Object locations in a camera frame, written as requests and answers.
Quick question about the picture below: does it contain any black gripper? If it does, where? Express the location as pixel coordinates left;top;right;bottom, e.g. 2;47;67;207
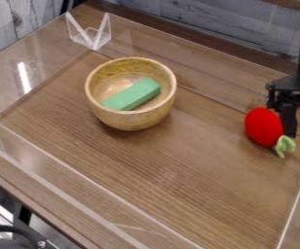
266;75;300;138

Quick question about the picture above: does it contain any red plush strawberry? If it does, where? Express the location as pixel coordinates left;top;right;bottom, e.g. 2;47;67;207
244;107;296;159

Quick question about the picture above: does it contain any green rectangular block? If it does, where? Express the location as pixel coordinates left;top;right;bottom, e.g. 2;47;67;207
101;78;162;111

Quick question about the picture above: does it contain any wooden bowl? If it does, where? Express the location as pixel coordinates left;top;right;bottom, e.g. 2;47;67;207
85;56;177;130

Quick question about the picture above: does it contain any clear acrylic corner bracket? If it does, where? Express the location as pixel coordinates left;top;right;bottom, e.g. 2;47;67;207
66;13;111;51

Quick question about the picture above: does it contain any clear acrylic tray wall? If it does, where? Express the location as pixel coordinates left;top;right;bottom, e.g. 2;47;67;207
0;12;300;249

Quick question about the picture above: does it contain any black table leg bracket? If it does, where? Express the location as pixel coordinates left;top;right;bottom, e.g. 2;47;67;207
11;200;73;249

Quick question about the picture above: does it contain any black cable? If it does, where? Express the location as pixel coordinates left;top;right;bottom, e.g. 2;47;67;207
0;223;35;249

